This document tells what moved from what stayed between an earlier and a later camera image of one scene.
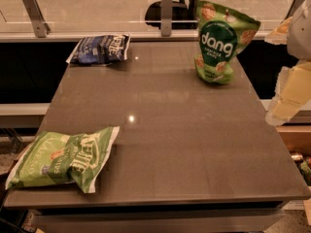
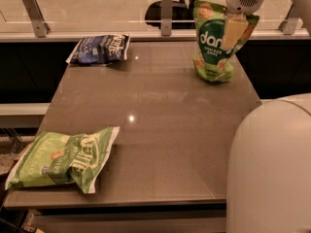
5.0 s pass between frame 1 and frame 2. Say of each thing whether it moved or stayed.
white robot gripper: moved
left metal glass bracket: stayed
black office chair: stayed
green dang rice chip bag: stayed
